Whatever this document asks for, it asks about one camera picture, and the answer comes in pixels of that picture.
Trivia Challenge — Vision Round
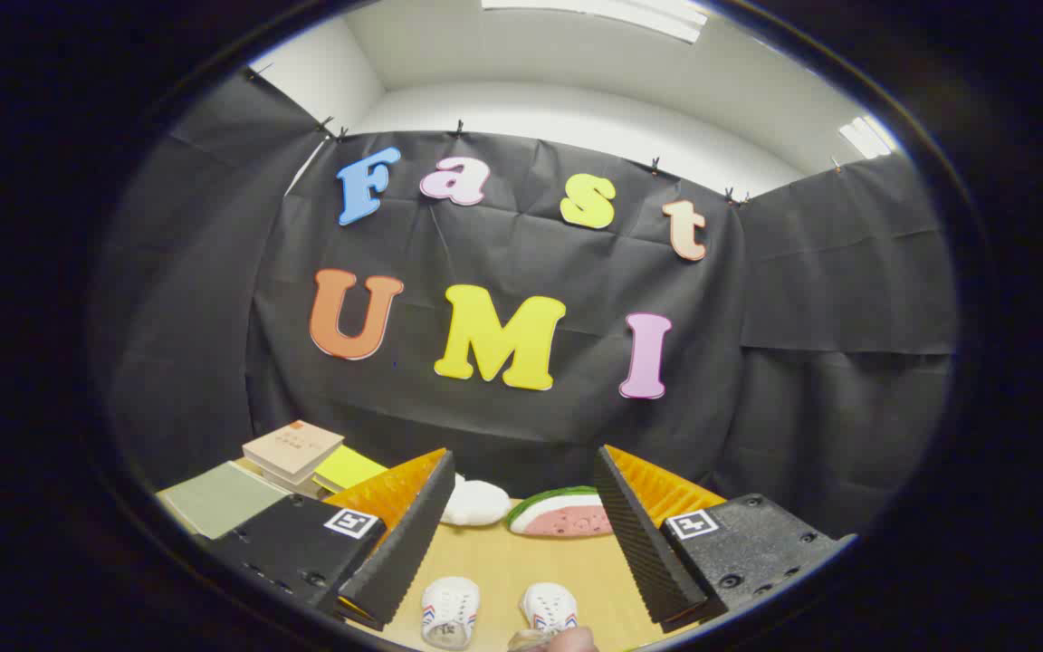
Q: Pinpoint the yellow book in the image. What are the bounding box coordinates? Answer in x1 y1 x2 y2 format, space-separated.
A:
313 446 388 494

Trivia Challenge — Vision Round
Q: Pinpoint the beige book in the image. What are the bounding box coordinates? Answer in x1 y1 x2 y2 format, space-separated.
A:
243 421 344 485

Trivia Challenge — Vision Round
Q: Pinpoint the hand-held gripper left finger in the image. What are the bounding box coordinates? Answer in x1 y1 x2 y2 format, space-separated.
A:
209 448 456 632

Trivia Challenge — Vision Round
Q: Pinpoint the white striped canvas shoe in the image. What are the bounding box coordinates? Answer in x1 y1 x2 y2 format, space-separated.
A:
420 577 481 650
521 582 579 635

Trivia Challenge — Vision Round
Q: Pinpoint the watermelon slice plush toy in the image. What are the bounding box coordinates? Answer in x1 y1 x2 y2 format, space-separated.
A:
508 486 615 538

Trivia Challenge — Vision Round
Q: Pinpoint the olive fabric storage box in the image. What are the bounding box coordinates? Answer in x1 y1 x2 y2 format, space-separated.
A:
159 462 292 542

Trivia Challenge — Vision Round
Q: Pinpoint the white plush toy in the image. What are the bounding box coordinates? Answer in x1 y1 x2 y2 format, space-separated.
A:
440 475 513 527

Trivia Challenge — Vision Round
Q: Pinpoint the pale grey book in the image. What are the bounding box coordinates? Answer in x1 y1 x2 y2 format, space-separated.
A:
245 457 328 501

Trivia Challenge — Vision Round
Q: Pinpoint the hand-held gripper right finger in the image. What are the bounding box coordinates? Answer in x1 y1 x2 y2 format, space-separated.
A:
592 444 857 634

